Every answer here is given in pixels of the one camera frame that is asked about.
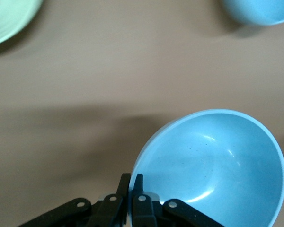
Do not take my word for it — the brown table cover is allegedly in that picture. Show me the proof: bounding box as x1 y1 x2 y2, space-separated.
0 0 284 227

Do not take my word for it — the pale green plate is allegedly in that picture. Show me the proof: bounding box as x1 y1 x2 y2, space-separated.
0 0 44 48

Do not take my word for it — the blue bowl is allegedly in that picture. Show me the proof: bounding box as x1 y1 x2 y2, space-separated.
132 108 284 227
221 0 284 26

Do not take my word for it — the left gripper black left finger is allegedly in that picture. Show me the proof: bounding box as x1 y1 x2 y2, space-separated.
18 173 132 227

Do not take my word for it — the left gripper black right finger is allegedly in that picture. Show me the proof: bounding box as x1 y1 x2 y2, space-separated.
132 173 226 227

